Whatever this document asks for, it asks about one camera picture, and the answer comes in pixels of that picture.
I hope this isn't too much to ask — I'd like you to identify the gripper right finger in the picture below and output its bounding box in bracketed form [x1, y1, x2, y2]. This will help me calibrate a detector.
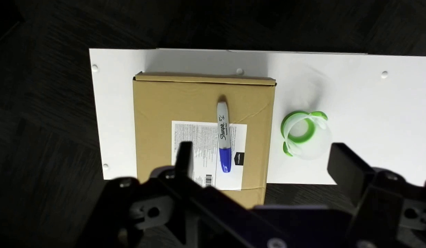
[327, 143, 426, 248]

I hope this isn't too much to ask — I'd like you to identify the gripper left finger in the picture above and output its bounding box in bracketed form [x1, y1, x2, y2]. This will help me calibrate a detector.
[76, 141, 265, 248]

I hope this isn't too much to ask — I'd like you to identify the blue capped marker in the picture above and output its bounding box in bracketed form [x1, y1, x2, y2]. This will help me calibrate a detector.
[217, 96, 232, 173]

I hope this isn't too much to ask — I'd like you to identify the clear cup with green rim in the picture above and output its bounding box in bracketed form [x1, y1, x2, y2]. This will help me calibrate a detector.
[280, 110, 332, 160]

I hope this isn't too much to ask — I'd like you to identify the white board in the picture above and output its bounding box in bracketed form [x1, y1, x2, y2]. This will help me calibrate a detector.
[89, 48, 426, 187]

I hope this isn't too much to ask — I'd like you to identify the brown cardboard box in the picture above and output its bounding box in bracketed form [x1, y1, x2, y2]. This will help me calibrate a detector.
[133, 71, 277, 209]

